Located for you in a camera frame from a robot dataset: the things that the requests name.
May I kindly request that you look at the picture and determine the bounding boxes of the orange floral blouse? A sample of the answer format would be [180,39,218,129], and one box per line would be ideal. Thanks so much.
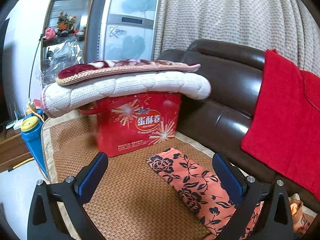
[146,147,311,240]

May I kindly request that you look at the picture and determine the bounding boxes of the blue yellow plastic container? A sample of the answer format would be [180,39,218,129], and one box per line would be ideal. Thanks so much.
[20,101,48,179]

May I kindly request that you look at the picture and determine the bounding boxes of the red knitted blanket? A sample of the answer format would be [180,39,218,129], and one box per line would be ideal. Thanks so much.
[240,50,319,199]

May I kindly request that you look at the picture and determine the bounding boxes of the red snack gift box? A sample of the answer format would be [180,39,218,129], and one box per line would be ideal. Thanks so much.
[79,92,181,157]

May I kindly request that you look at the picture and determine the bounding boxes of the white quilted cushion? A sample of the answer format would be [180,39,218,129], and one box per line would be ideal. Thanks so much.
[41,71,211,118]

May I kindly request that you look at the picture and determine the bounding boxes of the dark brown leather sofa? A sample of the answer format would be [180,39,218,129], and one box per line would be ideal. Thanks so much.
[157,40,319,213]

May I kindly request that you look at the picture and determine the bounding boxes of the maroon floral plush pad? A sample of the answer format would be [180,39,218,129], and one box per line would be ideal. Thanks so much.
[55,59,201,86]

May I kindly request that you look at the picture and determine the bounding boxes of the glass display cabinet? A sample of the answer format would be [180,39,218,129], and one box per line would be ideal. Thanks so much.
[39,0,92,86]

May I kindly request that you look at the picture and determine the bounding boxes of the silver refrigerator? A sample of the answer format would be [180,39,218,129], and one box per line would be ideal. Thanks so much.
[84,0,161,62]

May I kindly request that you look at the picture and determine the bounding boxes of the beige dotted curtain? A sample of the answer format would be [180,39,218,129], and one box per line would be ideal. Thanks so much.
[154,0,319,74]

